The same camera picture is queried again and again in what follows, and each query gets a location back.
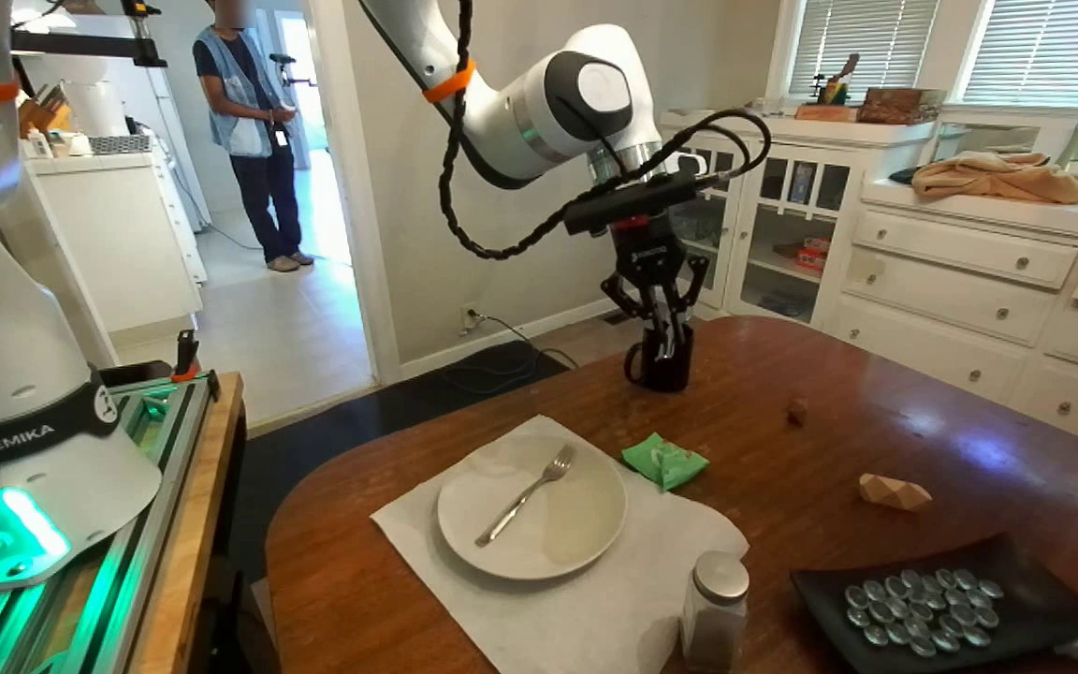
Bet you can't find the tan towel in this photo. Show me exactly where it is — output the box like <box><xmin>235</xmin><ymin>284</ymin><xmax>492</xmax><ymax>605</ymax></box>
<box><xmin>910</xmin><ymin>150</ymin><xmax>1078</xmax><ymax>206</ymax></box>

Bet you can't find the knife block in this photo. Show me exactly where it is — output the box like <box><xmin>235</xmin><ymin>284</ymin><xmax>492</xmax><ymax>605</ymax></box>
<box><xmin>17</xmin><ymin>82</ymin><xmax>74</xmax><ymax>139</ymax></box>

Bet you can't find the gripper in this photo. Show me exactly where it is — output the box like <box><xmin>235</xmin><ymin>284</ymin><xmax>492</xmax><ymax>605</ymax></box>
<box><xmin>601</xmin><ymin>213</ymin><xmax>711</xmax><ymax>362</ymax></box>

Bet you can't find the wooden box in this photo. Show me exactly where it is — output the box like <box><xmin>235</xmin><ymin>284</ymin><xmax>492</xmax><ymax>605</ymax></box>
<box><xmin>856</xmin><ymin>86</ymin><xmax>949</xmax><ymax>126</ymax></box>

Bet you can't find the faceted wooden block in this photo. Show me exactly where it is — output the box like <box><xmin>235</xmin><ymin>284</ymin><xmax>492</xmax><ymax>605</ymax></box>
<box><xmin>857</xmin><ymin>472</ymin><xmax>934</xmax><ymax>513</ymax></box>

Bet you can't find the white plate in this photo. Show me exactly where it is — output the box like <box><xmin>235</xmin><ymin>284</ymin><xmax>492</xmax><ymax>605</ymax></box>
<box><xmin>436</xmin><ymin>432</ymin><xmax>629</xmax><ymax>581</ymax></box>

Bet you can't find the white dresser with drawers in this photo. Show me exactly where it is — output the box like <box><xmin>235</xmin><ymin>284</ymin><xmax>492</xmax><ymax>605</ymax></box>
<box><xmin>823</xmin><ymin>176</ymin><xmax>1078</xmax><ymax>462</ymax></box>

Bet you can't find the green packet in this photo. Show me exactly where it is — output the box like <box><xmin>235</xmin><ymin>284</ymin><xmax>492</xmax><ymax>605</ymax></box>
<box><xmin>620</xmin><ymin>432</ymin><xmax>711</xmax><ymax>493</ymax></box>

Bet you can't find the white glass door cabinet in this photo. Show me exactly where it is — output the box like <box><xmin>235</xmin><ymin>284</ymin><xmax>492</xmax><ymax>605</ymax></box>
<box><xmin>659</xmin><ymin>110</ymin><xmax>937</xmax><ymax>330</ymax></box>

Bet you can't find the black rectangular tray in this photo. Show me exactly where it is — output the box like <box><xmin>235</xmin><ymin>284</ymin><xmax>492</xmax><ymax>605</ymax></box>
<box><xmin>789</xmin><ymin>533</ymin><xmax>1078</xmax><ymax>674</ymax></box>

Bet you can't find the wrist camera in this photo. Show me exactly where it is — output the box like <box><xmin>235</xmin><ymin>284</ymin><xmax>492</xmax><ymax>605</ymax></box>
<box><xmin>562</xmin><ymin>168</ymin><xmax>729</xmax><ymax>237</ymax></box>

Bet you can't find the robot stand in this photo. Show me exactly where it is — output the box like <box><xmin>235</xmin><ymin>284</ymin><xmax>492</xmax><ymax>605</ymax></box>
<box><xmin>0</xmin><ymin>370</ymin><xmax>250</xmax><ymax>674</ymax></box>

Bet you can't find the person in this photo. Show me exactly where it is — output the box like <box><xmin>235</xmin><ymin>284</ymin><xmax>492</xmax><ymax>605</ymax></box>
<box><xmin>192</xmin><ymin>0</ymin><xmax>316</xmax><ymax>274</ymax></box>

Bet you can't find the window with blinds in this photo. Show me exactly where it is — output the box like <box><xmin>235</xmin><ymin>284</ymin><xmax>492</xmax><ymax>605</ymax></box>
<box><xmin>786</xmin><ymin>0</ymin><xmax>941</xmax><ymax>104</ymax></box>
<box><xmin>959</xmin><ymin>0</ymin><xmax>1078</xmax><ymax>110</ymax></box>

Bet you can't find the heap of glass pebbles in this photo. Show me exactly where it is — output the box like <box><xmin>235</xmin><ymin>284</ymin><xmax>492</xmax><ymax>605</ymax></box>
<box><xmin>842</xmin><ymin>566</ymin><xmax>1006</xmax><ymax>659</ymax></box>

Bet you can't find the black cable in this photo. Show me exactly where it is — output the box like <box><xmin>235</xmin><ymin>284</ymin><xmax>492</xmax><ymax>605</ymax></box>
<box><xmin>445</xmin><ymin>314</ymin><xmax>581</xmax><ymax>396</ymax></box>

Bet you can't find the pen holder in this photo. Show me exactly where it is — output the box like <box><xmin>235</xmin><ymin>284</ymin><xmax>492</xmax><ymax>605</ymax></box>
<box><xmin>809</xmin><ymin>52</ymin><xmax>863</xmax><ymax>107</ymax></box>

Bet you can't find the black floor mat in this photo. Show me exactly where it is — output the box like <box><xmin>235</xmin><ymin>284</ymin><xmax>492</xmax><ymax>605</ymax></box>
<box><xmin>228</xmin><ymin>339</ymin><xmax>570</xmax><ymax>583</ymax></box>

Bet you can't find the spice shaker with silver lid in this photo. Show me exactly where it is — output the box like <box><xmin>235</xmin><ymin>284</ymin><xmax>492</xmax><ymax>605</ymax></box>
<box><xmin>680</xmin><ymin>550</ymin><xmax>751</xmax><ymax>674</ymax></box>

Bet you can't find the white kitchen counter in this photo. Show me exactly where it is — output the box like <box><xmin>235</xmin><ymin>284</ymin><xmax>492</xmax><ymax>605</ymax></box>
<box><xmin>22</xmin><ymin>136</ymin><xmax>209</xmax><ymax>349</ymax></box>

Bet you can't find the white cloth napkin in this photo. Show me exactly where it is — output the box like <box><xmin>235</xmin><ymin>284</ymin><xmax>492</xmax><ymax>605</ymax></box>
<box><xmin>370</xmin><ymin>414</ymin><xmax>751</xmax><ymax>674</ymax></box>

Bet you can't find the black cup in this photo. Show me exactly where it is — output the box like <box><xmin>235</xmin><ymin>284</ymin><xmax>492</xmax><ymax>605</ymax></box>
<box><xmin>622</xmin><ymin>316</ymin><xmax>695</xmax><ymax>394</ymax></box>

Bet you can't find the red and black clamp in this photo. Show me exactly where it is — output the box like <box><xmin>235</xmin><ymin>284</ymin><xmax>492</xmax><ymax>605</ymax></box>
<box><xmin>170</xmin><ymin>328</ymin><xmax>202</xmax><ymax>384</ymax></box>

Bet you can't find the silver fork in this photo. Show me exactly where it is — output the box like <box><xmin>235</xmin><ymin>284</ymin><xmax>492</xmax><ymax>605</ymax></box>
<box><xmin>474</xmin><ymin>443</ymin><xmax>578</xmax><ymax>549</ymax></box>

